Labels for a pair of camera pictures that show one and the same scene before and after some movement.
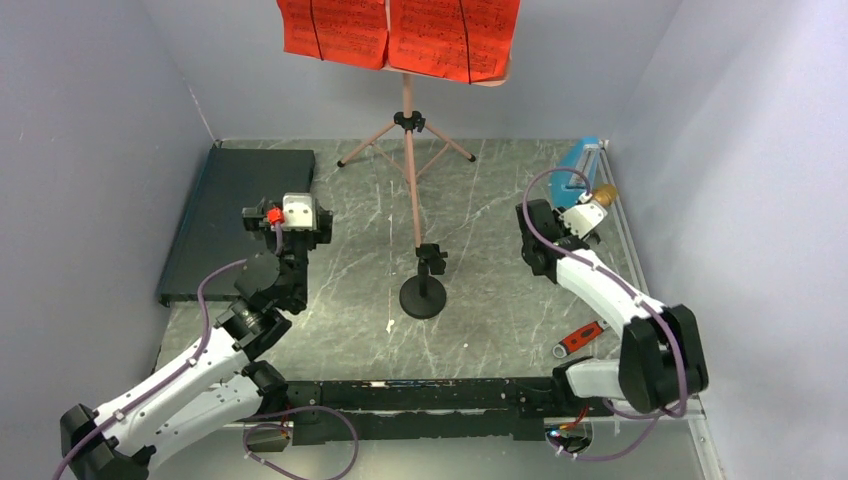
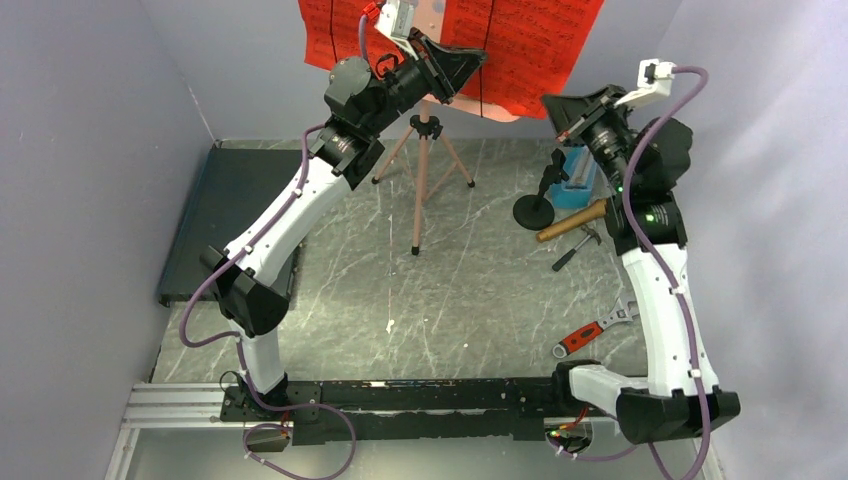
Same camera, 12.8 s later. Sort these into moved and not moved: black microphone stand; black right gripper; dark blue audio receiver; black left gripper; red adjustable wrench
Moved: black left gripper; black microphone stand; black right gripper
Not moved: red adjustable wrench; dark blue audio receiver
